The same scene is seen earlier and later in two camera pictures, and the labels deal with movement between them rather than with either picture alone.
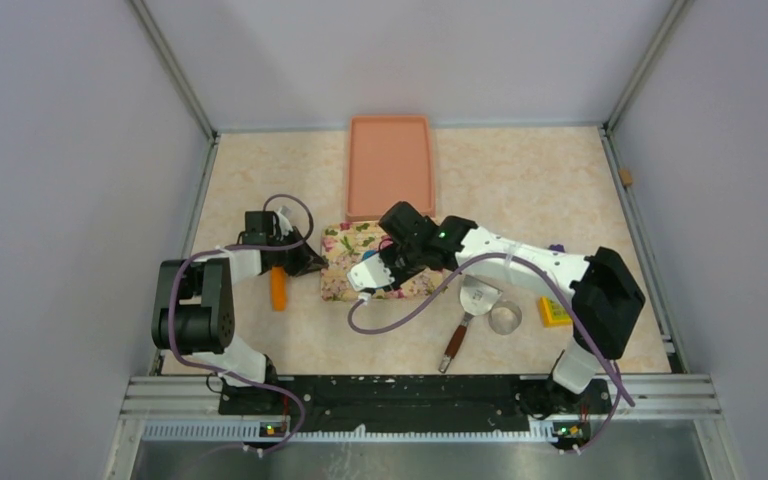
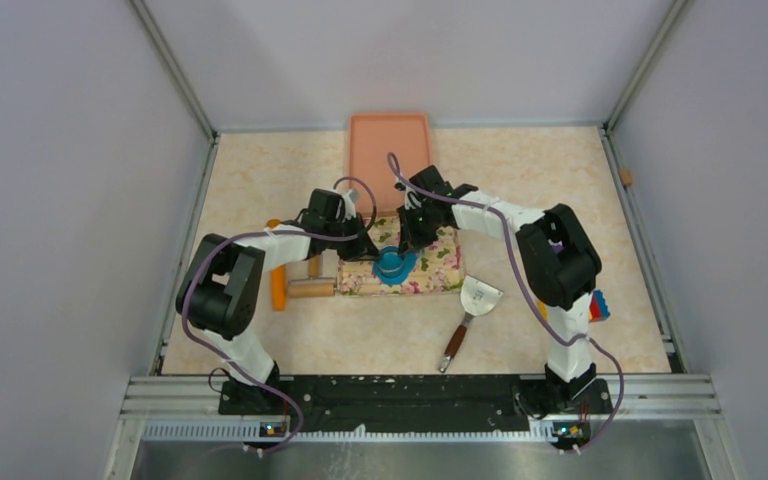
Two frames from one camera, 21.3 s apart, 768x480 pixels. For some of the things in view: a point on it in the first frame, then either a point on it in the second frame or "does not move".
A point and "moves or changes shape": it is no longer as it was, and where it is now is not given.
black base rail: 420,403 does not move
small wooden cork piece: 626,176 does not move
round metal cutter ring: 505,317 moves or changes shape
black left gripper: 304,263 → 362,250
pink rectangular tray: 388,161 does not move
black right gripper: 385,257 → 409,241
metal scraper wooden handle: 476,297 does not move
